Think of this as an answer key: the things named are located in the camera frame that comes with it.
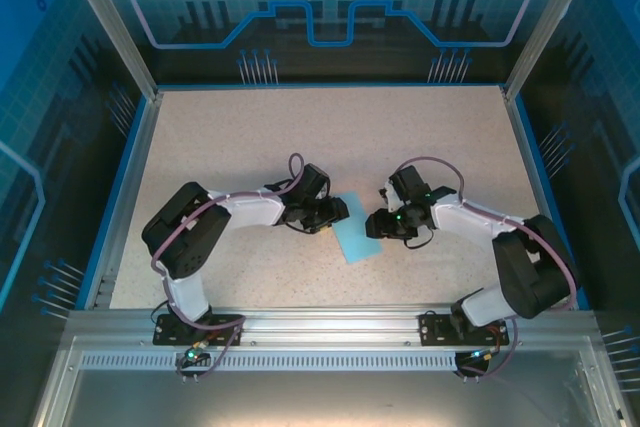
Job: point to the light blue paper sheet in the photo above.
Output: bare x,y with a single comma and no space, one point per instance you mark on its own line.
357,237

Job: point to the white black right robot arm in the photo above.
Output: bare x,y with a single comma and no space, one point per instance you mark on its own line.
465,227

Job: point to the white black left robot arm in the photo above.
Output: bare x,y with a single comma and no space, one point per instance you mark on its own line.
250,209

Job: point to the blue table edge border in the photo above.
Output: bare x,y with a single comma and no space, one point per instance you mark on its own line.
330,85

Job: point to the blue printed grid panel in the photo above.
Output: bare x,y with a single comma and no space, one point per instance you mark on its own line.
40,147
600,147

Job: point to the aluminium mounting rail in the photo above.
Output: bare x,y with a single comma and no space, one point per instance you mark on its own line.
330,327

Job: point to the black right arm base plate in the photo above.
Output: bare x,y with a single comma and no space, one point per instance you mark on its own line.
432,329

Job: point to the aluminium side rail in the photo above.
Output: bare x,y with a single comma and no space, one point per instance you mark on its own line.
127,197

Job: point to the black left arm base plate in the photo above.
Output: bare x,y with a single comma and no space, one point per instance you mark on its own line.
165,332

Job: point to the aluminium frame post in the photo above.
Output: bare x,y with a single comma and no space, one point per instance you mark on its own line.
545,32
115,32

